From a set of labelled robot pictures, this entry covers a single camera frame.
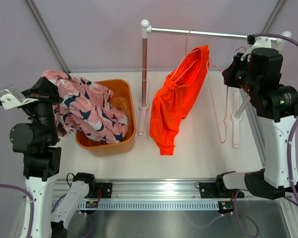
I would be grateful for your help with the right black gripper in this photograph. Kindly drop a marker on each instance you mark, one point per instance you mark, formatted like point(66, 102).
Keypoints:
point(228, 74)

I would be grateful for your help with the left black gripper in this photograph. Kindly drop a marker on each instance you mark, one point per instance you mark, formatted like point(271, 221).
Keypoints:
point(45, 90)

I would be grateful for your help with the pink patterned shorts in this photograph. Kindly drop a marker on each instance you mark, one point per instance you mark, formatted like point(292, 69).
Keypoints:
point(79, 110)

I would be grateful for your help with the orange shorts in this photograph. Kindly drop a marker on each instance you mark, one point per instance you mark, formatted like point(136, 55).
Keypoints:
point(173, 102)

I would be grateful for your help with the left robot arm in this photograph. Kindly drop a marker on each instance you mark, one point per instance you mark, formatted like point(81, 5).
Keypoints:
point(41, 158)

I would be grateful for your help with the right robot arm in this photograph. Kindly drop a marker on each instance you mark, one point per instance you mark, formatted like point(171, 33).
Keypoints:
point(258, 73)

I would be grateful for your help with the orange plastic laundry basket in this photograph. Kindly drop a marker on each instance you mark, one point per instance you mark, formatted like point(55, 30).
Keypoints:
point(118, 111)

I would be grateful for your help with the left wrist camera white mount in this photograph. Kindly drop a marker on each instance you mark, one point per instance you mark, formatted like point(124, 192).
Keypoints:
point(11, 97)

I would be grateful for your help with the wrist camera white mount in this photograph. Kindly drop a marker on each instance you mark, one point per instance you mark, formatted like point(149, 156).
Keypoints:
point(11, 97)
point(260, 42)

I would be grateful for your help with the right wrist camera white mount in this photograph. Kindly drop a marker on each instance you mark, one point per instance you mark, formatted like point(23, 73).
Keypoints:
point(260, 42)

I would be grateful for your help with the aluminium rail frame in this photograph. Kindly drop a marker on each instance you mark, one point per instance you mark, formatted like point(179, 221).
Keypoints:
point(236, 218)

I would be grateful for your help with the white slotted cable duct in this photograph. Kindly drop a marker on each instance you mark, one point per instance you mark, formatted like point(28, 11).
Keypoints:
point(149, 205)

